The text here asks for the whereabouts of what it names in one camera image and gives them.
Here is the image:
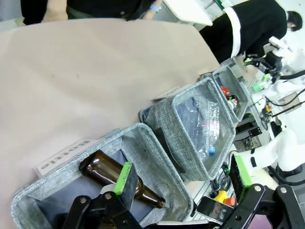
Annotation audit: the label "bystander in black jacket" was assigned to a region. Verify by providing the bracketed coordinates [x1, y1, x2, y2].
[199, 0, 304, 65]

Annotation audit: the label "white table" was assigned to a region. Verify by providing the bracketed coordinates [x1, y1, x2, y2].
[163, 0, 214, 26]

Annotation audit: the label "person's right forearm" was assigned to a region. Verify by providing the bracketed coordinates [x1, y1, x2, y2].
[42, 0, 69, 24]

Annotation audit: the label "white Bottle label sign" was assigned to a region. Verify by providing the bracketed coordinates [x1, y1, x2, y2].
[33, 139, 97, 177]

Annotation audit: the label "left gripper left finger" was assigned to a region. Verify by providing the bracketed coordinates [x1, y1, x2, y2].
[61, 161, 142, 229]

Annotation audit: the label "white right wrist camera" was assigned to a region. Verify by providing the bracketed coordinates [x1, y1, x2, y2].
[268, 37, 287, 57]

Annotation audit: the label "thin black cables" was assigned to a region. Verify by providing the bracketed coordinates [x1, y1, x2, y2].
[261, 88, 305, 125]

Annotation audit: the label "white Plastic label sign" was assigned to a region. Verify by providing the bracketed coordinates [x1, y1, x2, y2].
[152, 86, 185, 101]

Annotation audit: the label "black cable bundle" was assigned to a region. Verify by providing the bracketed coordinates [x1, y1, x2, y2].
[211, 162, 232, 192]

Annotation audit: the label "person's left hand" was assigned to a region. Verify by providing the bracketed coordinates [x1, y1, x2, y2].
[142, 9, 158, 21]

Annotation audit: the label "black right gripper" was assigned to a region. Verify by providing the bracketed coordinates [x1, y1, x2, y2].
[245, 51, 284, 92]

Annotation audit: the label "person in black cardigan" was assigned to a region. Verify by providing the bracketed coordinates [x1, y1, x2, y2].
[20, 0, 153, 26]

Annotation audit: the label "black corrugated cable hose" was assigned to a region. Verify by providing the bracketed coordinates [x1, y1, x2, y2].
[266, 164, 305, 187]

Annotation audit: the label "crushed dark blue can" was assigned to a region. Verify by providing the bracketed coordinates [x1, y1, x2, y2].
[226, 94, 240, 111]

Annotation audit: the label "black smartphone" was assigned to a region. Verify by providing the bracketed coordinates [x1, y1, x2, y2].
[196, 196, 235, 222]

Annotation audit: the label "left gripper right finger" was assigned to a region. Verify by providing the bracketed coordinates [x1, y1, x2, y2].
[224, 154, 305, 229]

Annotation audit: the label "crushed bottle pink label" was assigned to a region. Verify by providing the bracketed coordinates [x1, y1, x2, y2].
[195, 120, 221, 156]

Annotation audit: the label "clear plastic bottle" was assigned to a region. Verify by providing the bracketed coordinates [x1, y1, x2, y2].
[177, 89, 221, 144]

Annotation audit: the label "brown glass bottle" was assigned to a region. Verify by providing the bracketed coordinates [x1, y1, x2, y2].
[79, 149, 166, 209]

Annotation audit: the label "grey fabric basket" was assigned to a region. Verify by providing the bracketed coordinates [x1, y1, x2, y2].
[138, 77, 237, 182]
[211, 65, 249, 123]
[10, 123, 194, 229]

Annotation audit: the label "yellow red emergency stop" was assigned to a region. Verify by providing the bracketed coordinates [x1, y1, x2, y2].
[213, 190, 237, 207]

